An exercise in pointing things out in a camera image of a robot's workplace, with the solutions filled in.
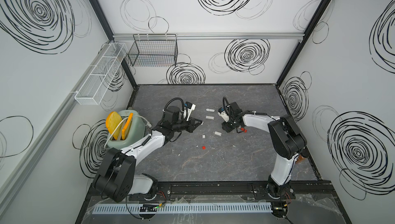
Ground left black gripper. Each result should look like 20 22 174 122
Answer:
171 116 201 133

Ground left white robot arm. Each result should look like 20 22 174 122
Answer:
92 102 203 202

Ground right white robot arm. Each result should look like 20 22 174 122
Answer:
218 97 307 199

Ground green toaster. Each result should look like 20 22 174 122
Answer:
105 110 147 150

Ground orange toast slice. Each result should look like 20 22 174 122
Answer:
121 113 133 140

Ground dark orange spice jar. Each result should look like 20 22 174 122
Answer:
296 155 309 164

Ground round yellow toast slice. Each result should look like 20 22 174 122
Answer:
106 111 123 140

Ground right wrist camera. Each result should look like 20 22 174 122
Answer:
218 106 230 123

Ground black corrugated cable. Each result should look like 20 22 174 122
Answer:
163 97 185 115

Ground black wire basket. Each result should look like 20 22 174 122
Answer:
128 34 178 67

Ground white wire shelf basket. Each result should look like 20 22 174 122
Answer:
75 42 128 105

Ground grey slotted cable duct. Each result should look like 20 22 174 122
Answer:
92 202 273 215

